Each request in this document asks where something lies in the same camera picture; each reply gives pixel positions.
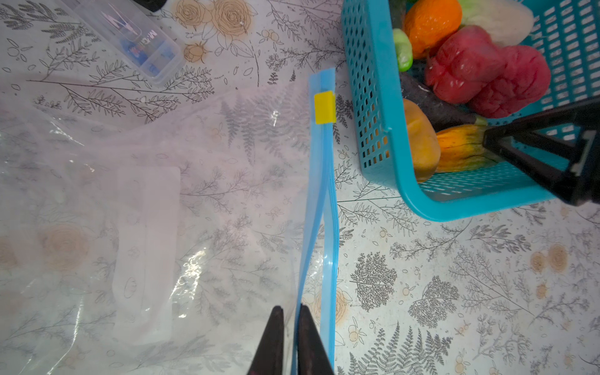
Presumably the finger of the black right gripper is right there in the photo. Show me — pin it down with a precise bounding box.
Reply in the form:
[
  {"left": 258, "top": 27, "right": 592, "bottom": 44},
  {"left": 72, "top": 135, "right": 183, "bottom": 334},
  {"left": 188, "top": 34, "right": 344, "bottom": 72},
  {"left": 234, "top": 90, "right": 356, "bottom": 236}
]
[
  {"left": 484, "top": 137, "right": 586, "bottom": 199},
  {"left": 483, "top": 96, "right": 599, "bottom": 150}
]

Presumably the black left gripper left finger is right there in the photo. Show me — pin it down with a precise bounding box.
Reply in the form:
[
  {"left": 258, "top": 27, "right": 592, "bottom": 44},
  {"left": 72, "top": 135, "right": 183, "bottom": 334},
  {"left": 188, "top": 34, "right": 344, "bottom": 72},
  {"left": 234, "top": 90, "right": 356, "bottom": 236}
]
[{"left": 247, "top": 306, "right": 284, "bottom": 375}]

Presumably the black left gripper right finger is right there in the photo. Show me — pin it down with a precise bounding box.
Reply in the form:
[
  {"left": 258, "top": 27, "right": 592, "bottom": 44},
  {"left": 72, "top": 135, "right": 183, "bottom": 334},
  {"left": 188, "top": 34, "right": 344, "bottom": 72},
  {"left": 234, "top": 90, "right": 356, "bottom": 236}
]
[{"left": 297, "top": 305, "right": 334, "bottom": 375}]

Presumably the red toy pepper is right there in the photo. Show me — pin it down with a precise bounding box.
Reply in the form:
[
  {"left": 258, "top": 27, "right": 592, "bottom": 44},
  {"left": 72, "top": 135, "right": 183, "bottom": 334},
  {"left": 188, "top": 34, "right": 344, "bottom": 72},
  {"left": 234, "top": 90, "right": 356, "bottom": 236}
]
[{"left": 424, "top": 26, "right": 506, "bottom": 104}]

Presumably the teal plastic basket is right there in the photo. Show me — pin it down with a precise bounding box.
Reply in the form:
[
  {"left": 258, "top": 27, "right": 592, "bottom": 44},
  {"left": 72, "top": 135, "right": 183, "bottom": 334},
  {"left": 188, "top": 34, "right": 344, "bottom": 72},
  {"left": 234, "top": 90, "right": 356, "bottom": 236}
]
[{"left": 342, "top": 1, "right": 599, "bottom": 222}]

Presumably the clear zip top bag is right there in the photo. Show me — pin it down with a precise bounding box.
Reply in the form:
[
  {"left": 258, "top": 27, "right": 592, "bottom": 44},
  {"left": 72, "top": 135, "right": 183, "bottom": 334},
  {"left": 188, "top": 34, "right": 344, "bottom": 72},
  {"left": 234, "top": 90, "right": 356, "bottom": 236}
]
[{"left": 1, "top": 69, "right": 339, "bottom": 374}]

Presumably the magenta toy fruit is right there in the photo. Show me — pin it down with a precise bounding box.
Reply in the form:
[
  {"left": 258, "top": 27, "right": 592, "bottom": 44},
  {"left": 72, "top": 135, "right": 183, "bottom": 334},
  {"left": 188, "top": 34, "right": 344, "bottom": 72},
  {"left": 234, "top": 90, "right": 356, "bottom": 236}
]
[{"left": 468, "top": 45, "right": 552, "bottom": 119}]

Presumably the dark eggplant toy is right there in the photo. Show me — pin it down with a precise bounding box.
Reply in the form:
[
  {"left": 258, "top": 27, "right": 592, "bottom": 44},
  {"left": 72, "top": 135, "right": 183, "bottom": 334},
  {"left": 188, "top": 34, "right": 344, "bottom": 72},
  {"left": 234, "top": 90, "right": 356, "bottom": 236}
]
[{"left": 399, "top": 72, "right": 488, "bottom": 132}]

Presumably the orange toy fruit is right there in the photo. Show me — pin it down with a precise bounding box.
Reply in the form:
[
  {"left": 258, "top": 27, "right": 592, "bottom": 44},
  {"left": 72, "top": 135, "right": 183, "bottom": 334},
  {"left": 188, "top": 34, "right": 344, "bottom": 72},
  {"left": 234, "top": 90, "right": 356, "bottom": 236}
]
[{"left": 403, "top": 0, "right": 463, "bottom": 59}]

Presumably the green toy pepper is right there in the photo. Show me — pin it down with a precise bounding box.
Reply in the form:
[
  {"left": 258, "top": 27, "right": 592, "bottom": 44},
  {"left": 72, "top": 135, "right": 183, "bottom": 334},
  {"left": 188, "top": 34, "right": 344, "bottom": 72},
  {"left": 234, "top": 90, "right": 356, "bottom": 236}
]
[{"left": 392, "top": 28, "right": 413, "bottom": 72}]

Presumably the clear plastic staple box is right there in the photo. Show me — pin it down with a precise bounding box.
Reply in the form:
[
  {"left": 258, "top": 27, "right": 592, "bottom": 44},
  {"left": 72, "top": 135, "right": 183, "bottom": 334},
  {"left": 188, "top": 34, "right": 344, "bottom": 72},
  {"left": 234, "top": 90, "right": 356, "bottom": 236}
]
[{"left": 59, "top": 0, "right": 185, "bottom": 85}]

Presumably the black stapler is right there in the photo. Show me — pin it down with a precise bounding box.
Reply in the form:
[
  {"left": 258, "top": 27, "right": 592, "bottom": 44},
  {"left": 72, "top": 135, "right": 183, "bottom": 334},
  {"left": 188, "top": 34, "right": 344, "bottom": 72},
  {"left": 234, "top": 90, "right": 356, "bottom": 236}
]
[{"left": 134, "top": 0, "right": 167, "bottom": 13}]

